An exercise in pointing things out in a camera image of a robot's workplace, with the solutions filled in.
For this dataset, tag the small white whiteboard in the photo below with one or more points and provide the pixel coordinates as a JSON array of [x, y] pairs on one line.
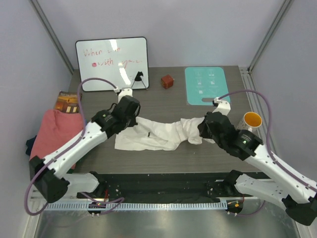
[[115, 60]]

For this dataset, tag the left aluminium frame post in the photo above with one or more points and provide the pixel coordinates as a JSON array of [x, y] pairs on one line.
[[51, 33]]

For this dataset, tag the right aluminium rail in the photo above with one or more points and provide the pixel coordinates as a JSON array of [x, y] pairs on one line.
[[256, 102]]

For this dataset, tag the aluminium frame post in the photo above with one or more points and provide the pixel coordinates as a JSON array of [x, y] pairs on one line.
[[286, 4], [51, 33]]

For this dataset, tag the white t shirt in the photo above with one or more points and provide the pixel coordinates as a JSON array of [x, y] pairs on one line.
[[152, 135]]

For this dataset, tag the pink folded t shirt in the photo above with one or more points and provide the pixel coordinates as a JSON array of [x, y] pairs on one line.
[[56, 129]]

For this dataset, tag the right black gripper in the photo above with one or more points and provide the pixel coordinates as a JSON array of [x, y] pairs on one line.
[[203, 133]]

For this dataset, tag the brown book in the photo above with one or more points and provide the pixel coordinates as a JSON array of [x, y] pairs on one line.
[[67, 103]]

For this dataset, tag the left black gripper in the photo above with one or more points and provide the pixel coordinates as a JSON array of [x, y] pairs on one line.
[[133, 121]]

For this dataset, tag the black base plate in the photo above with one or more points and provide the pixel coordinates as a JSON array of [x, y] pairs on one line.
[[165, 188]]

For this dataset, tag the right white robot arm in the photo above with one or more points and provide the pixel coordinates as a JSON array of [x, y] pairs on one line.
[[297, 197]]

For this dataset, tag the teal cutting board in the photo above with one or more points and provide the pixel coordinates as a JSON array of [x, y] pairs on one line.
[[203, 84]]

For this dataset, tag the white mug yellow inside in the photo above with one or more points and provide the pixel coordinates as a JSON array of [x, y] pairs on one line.
[[251, 121]]

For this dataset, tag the perforated cable tray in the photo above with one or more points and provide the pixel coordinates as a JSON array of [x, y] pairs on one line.
[[89, 206]]

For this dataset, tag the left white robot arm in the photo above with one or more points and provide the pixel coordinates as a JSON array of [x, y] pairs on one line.
[[50, 174]]

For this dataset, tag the right aluminium frame post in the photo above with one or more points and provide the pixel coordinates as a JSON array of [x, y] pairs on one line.
[[286, 4]]

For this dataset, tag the red brown cube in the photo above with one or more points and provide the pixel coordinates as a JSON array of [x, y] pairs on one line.
[[167, 81]]

